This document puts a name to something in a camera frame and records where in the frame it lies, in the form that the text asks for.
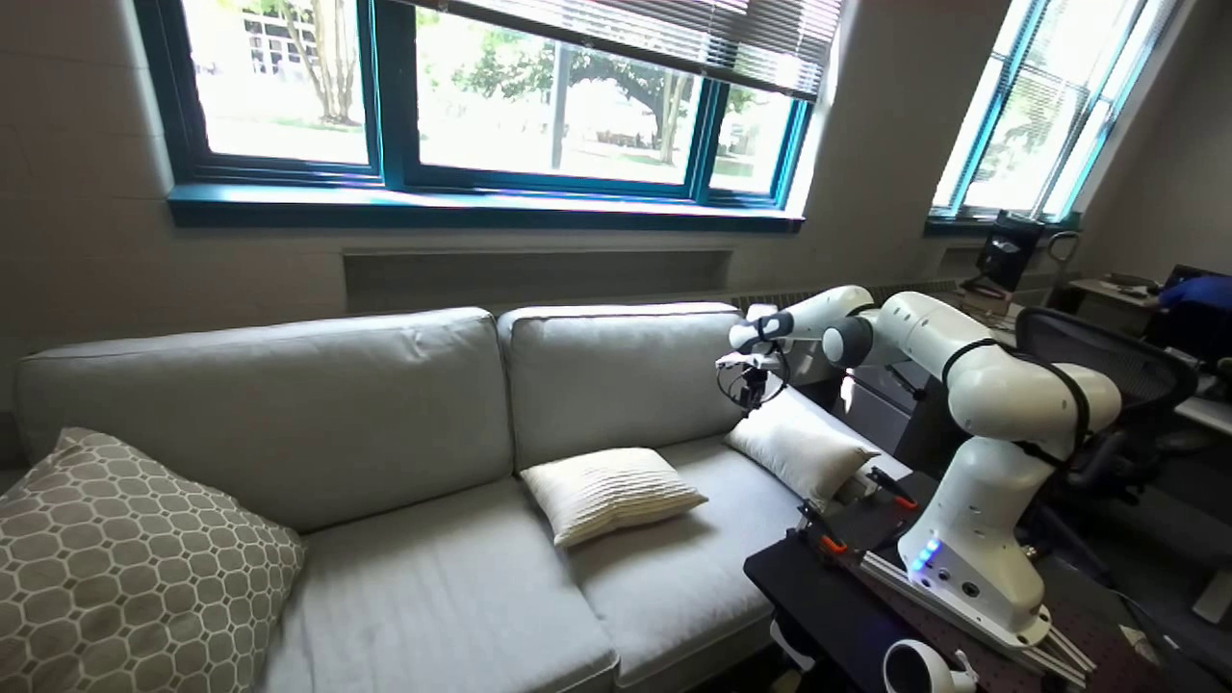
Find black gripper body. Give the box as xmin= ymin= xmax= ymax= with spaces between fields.
xmin=714 ymin=351 xmax=782 ymax=375

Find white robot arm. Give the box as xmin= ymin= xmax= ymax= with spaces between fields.
xmin=714 ymin=283 xmax=1120 ymax=647

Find light grey sofa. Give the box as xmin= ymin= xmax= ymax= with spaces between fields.
xmin=10 ymin=301 xmax=916 ymax=693

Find teal framed main window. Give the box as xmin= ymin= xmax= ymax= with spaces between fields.
xmin=130 ymin=0 xmax=840 ymax=227

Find window blinds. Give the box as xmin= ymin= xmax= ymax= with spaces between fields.
xmin=409 ymin=0 xmax=845 ymax=96

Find cream striped pillow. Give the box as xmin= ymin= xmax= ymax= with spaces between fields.
xmin=520 ymin=446 xmax=705 ymax=545
xmin=728 ymin=391 xmax=875 ymax=508

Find black robot table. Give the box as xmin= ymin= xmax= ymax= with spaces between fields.
xmin=740 ymin=464 xmax=1232 ymax=693

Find teal framed side window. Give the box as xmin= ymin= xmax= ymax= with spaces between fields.
xmin=927 ymin=0 xmax=1185 ymax=227

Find white VR controller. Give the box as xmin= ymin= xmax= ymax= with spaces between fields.
xmin=880 ymin=640 xmax=976 ymax=693

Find black office chair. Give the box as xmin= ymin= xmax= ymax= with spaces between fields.
xmin=1017 ymin=309 xmax=1198 ymax=508

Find orange black clamp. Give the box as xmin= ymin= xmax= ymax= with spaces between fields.
xmin=867 ymin=464 xmax=918 ymax=511
xmin=798 ymin=499 xmax=845 ymax=558

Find patterned beige pillow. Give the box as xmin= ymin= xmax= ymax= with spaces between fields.
xmin=0 ymin=427 xmax=305 ymax=693

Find grey filing cabinet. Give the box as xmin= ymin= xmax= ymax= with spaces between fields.
xmin=840 ymin=355 xmax=962 ymax=475

